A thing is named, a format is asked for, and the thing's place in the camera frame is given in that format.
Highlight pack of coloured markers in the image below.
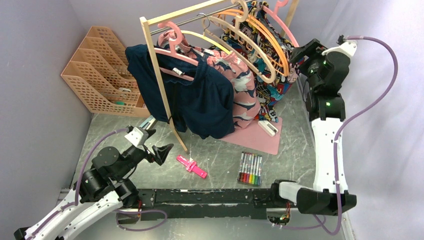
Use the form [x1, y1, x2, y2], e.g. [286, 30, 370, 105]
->
[237, 151, 263, 187]

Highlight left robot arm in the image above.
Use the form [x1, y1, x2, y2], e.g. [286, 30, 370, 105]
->
[13, 143, 174, 240]

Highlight light blue stapler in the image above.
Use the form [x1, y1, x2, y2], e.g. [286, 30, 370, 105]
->
[139, 115, 158, 130]

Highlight orange plastic hanger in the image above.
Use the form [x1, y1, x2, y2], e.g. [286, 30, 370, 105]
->
[220, 1, 293, 77]

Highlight pink plastic clip tool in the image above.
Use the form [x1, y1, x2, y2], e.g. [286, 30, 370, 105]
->
[176, 155, 208, 179]

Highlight comic print shorts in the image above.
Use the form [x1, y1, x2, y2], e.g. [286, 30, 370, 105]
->
[211, 1, 307, 123]

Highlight white stapler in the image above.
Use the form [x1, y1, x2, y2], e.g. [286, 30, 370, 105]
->
[258, 120, 279, 137]

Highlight pink patterned shorts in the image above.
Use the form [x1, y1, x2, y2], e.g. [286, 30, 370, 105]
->
[175, 38, 261, 129]

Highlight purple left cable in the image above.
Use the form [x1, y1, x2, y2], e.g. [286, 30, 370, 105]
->
[24, 128, 132, 240]

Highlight pink plastic hanger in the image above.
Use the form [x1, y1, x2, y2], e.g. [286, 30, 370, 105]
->
[262, 0, 300, 47]
[154, 21, 198, 81]

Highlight wooden clothes rack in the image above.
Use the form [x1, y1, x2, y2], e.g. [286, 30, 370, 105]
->
[139, 0, 301, 154]

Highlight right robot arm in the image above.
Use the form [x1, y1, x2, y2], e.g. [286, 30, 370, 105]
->
[153, 47, 357, 216]

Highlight peach plastic file organizer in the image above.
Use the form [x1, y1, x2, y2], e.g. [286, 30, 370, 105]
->
[61, 26, 150, 118]

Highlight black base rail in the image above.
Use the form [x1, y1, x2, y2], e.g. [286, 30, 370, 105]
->
[123, 188, 294, 220]

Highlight navy blue shorts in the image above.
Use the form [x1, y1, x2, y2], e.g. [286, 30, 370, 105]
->
[125, 44, 235, 139]

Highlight pink mat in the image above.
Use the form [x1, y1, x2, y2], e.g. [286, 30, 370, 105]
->
[220, 117, 283, 155]

